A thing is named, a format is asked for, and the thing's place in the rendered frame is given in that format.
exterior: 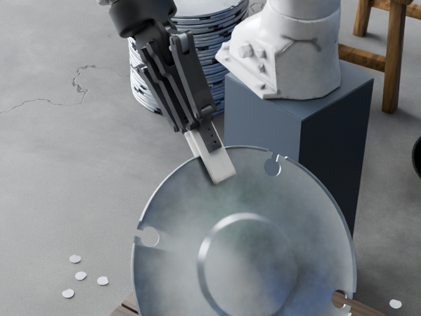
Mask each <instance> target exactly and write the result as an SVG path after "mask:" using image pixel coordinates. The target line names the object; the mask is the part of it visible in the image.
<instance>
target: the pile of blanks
mask: <svg viewBox="0 0 421 316"><path fill-rule="evenodd" d="M231 7H233V8H232V9H230V10H228V11H225V12H223V13H219V14H215V15H212V16H206V17H201V18H171V20H172V22H173V23H174V24H175V25H176V27H177V31H180V32H184V31H187V30H191V32H192V34H193V36H194V43H195V50H196V52H197V55H198V57H199V61H200V63H201V66H202V69H203V71H204V75H205V77H206V80H207V83H208V85H209V88H210V92H211V94H212V97H213V99H214V102H215V105H216V108H217V112H216V113H213V114H212V116H213V115H217V114H220V113H222V112H224V95H225V75H226V74H228V73H230V71H229V70H228V69H227V68H226V67H225V66H224V65H223V64H222V63H220V62H219V61H218V60H217V59H216V54H217V53H218V51H219V50H220V49H221V47H222V44H223V43H227V42H228V41H230V40H231V38H232V32H233V31H234V28H235V27H236V26H237V25H238V24H240V23H241V22H243V21H244V20H245V19H247V18H248V17H249V9H248V8H249V0H243V1H242V2H241V3H240V4H238V5H237V6H236V7H234V6H231ZM128 42H129V49H130V65H131V75H130V79H131V86H132V92H133V94H134V96H135V98H136V99H137V101H138V102H139V103H140V104H141V105H142V106H144V107H145V108H147V109H148V110H150V111H152V112H154V113H159V112H160V113H161V114H160V115H163V116H164V114H163V113H162V111H161V109H160V107H159V106H158V104H157V102H156V101H155V99H154V97H153V95H152V94H151V92H150V90H149V89H148V87H147V85H146V83H145V82H144V81H143V80H142V79H141V77H140V76H139V75H138V74H137V72H136V70H135V66H136V65H139V64H141V62H142V59H141V57H140V55H139V54H138V51H137V47H136V44H135V40H134V39H133V38H128Z"/></svg>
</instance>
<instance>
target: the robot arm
mask: <svg viewBox="0 0 421 316"><path fill-rule="evenodd" d="M96 1H97V3H98V4H99V5H101V6H106V5H110V6H111V8H110V9H109V12H108V13H109V15H110V18H111V20H112V22H113V24H114V26H115V29H116V31H117V33H118V35H119V36H120V37H121V38H133V39H134V40H135V44H136V47H137V51H138V54H139V55H140V57H141V59H142V62H141V64H139V65H136V66H135V70H136V72H137V74H138V75H139V76H140V77H141V79H142V80H143V81H144V82H145V83H146V85H147V87H148V89H149V90H150V92H151V94H152V95H153V97H154V99H155V101H156V102H157V104H158V106H159V107H160V109H161V111H162V113H163V114H164V116H165V118H166V119H167V121H168V123H169V125H170V126H171V128H172V130H173V131H174V132H175V133H176V132H179V131H180V132H181V133H182V134H183V135H185V137H186V139H187V141H188V143H189V145H190V148H191V150H192V152H193V154H194V157H195V156H197V155H200V156H201V158H202V160H203V162H204V164H205V167H206V169H207V171H208V173H209V175H210V177H211V179H212V182H213V183H214V184H215V185H216V184H219V183H221V182H223V181H225V180H227V179H229V178H231V177H233V176H235V175H236V174H237V173H236V170H235V168H234V166H233V165H232V162H231V160H230V158H229V156H228V154H227V152H226V150H225V148H224V146H223V144H222V141H221V139H220V137H219V135H218V133H217V131H216V129H215V127H214V124H213V123H212V121H213V117H212V114H213V113H216V112H217V108H216V105H215V102H214V99H213V97H212V94H211V91H210V88H209V85H208V83H207V80H206V77H205V75H204V71H203V69H202V66H201V63H200V61H199V57H198V55H197V52H196V50H195V43H194V36H193V34H192V32H191V30H187V31H184V32H180V31H177V27H176V25H175V24H174V23H173V22H172V20H171V18H173V17H174V16H175V14H176V13H177V6H176V5H175V3H174V0H96ZM340 19H341V0H267V3H266V5H265V7H264V9H263V10H262V11H261V12H259V13H257V14H255V15H253V16H250V17H248V18H247V19H245V20H244V21H243V22H241V23H240V24H238V25H237V26H236V27H235V28H234V31H233V32H232V38H231V40H230V41H228V42H227V43H223V44H222V47H221V49H220V50H219V51H218V53H217V54H216V59H217V60H218V61H219V62H220V63H222V64H223V65H224V66H225V67H226V68H227V69H228V70H229V71H230V72H232V73H233V74H234V75H235V76H237V77H238V79H240V80H241V81H242V82H243V83H244V84H245V85H247V86H248V87H249V88H250V89H251V90H252V91H253V92H254V93H256V94H257V95H258V96H259V97H260V98H262V99H276V98H285V99H292V100H308V99H314V98H323V97H324V96H326V95H327V94H329V93H331V92H332V91H333V90H335V89H337V88H338V87H340V83H341V70H340V64H339V55H338V32H339V29H340Z"/></svg>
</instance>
